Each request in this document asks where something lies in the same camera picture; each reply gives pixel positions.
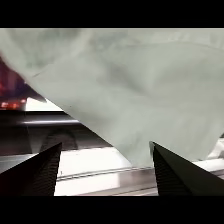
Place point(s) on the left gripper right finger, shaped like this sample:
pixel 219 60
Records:
pixel 180 176

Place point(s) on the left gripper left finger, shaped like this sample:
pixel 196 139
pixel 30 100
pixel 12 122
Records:
pixel 38 175

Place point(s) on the white shirt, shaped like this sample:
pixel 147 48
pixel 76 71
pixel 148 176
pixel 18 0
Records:
pixel 133 90

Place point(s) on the silver frame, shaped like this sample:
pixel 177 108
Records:
pixel 100 176

